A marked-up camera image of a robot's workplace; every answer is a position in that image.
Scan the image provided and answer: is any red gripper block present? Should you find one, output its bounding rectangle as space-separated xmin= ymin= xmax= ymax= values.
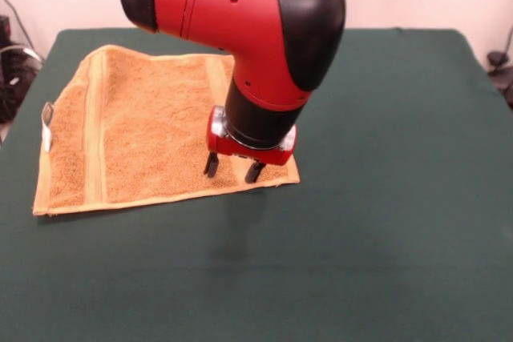
xmin=203 ymin=105 xmax=298 ymax=184

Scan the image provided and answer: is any tan terry towel white label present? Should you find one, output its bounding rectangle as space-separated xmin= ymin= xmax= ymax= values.
xmin=31 ymin=44 xmax=301 ymax=218

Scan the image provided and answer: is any dark green table cloth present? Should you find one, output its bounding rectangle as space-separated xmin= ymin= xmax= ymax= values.
xmin=0 ymin=27 xmax=513 ymax=342

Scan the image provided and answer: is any grey cable loop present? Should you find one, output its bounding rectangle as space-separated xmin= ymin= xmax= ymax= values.
xmin=0 ymin=0 xmax=44 ymax=66

